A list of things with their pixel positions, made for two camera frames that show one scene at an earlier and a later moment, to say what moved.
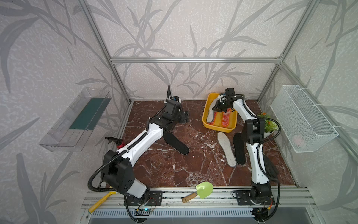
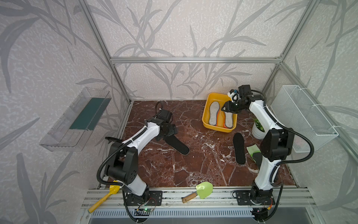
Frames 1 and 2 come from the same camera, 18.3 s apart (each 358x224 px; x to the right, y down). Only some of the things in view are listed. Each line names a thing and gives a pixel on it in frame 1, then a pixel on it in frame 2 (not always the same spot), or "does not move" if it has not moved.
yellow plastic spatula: [100, 201] does not move
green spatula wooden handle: [203, 190] does not move
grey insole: [225, 144] -> [229, 119]
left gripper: [184, 115] -> [172, 132]
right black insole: [239, 148] does not move
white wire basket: [304, 128] does not move
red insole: [213, 122] -> [221, 120]
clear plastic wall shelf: [72, 130] does not move
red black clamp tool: [118, 142] does not move
